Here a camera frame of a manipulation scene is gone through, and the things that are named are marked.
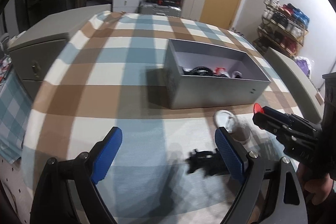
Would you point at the person's right hand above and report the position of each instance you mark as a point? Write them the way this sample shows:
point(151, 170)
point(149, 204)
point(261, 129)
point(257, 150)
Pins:
point(319, 187)

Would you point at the assorted small bottles and packets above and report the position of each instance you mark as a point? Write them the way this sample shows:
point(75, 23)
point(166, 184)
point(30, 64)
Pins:
point(4, 64)

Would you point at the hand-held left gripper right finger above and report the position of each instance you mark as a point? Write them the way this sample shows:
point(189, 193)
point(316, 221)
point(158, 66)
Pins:
point(231, 155)

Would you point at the white perforated board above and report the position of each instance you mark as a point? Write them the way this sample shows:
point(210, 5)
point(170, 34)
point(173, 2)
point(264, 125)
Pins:
point(14, 195)

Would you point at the silver grey box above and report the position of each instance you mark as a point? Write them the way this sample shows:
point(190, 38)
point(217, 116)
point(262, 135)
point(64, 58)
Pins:
point(215, 90)

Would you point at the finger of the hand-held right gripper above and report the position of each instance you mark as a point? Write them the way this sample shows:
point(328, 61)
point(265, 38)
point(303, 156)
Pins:
point(267, 123)
point(275, 111)

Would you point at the blue checked table cover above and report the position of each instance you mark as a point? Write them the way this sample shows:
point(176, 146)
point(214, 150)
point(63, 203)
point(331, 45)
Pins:
point(13, 113)

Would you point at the red black flat box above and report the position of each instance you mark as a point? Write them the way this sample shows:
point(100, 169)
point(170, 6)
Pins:
point(170, 0)

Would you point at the long black hair clip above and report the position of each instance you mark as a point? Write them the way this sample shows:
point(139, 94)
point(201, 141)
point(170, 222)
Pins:
point(204, 162)

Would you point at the silver ribbed suitcase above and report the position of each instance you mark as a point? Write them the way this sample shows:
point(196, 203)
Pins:
point(160, 10)

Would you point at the shoe rack with shoes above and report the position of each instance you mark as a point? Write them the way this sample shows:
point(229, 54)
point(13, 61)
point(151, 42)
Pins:
point(286, 22)

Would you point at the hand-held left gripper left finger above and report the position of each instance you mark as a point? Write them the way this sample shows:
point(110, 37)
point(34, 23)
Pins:
point(106, 155)

